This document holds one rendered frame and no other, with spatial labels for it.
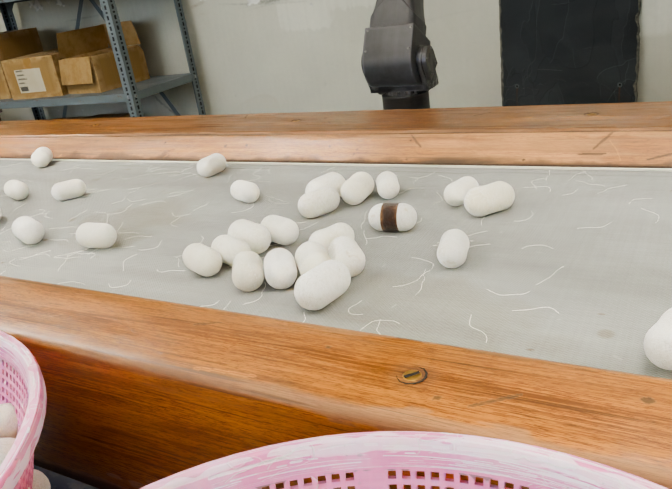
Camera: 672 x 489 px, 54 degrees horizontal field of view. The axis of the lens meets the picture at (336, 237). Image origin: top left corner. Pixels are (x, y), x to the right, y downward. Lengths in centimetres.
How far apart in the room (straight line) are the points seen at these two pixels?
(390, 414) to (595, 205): 28
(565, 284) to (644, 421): 15
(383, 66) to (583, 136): 36
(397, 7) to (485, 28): 165
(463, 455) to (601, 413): 5
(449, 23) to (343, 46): 44
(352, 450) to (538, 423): 6
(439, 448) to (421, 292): 16
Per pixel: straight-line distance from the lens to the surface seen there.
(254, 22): 291
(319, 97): 282
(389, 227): 45
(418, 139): 61
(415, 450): 23
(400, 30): 86
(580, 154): 56
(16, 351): 35
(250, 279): 40
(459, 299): 36
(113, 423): 35
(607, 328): 34
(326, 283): 36
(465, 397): 25
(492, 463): 22
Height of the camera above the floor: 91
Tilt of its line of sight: 22 degrees down
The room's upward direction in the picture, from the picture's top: 9 degrees counter-clockwise
